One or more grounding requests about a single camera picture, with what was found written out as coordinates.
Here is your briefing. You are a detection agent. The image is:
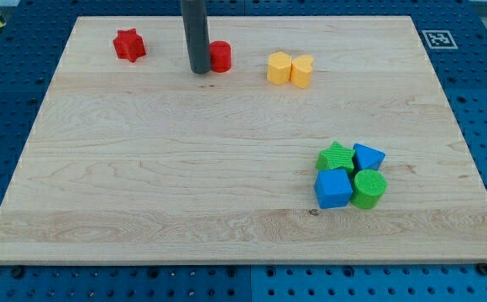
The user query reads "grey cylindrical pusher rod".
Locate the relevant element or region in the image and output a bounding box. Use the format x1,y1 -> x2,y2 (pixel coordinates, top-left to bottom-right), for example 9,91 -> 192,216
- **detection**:
181,0 -> 211,74

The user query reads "light wooden board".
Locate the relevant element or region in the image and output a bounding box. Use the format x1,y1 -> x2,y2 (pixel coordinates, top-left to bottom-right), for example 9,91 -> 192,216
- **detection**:
0,16 -> 487,266

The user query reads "yellow heart block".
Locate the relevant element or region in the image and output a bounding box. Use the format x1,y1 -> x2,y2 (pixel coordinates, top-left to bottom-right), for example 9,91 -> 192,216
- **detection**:
290,55 -> 314,89

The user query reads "white fiducial marker tag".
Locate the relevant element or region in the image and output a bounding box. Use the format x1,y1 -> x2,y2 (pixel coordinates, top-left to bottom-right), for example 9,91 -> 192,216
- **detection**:
422,29 -> 458,49

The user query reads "blue cube block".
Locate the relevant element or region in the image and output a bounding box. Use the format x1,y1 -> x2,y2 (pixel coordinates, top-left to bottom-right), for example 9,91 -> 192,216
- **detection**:
314,169 -> 353,209

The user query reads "black bolt front left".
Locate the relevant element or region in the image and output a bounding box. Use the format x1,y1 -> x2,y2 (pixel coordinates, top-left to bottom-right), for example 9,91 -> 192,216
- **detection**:
10,266 -> 25,279

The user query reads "yellow hexagon block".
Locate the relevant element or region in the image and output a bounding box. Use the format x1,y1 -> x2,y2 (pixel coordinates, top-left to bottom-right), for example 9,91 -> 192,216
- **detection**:
267,52 -> 292,85

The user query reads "green cylinder block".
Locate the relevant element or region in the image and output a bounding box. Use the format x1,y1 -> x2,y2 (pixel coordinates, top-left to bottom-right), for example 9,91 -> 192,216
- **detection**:
351,169 -> 387,210

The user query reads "green star block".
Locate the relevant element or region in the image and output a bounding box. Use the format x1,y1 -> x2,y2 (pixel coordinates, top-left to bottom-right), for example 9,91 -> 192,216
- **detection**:
316,141 -> 355,175

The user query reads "black bolt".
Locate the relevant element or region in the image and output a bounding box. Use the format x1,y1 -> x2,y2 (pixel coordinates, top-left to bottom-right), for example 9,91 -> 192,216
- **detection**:
10,266 -> 25,279
475,263 -> 487,276

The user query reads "blue triangle block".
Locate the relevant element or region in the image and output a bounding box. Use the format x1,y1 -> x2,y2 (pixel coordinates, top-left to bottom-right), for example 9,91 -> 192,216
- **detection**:
353,143 -> 386,172

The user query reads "red cylinder block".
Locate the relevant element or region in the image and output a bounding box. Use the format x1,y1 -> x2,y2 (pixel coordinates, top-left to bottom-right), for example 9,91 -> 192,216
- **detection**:
210,40 -> 232,73

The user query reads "black bolt front right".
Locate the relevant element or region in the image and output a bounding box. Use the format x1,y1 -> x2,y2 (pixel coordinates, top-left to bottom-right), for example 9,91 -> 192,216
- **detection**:
475,263 -> 487,276

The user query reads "red star block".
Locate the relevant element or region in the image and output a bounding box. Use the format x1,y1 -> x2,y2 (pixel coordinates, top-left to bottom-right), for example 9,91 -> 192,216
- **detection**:
113,28 -> 146,62

